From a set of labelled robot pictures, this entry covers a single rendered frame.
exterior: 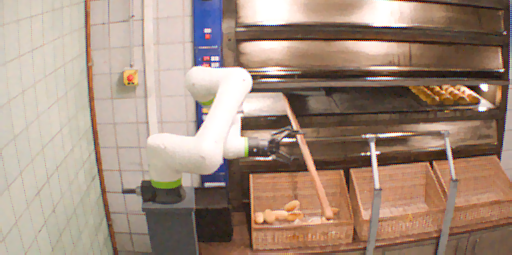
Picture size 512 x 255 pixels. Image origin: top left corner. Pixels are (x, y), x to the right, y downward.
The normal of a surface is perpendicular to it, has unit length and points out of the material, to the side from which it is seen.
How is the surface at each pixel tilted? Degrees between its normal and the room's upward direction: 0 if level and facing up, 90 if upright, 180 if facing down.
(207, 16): 90
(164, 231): 90
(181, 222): 90
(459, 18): 69
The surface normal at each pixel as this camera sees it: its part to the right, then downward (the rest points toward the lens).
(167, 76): 0.03, 0.26
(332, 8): 0.02, -0.08
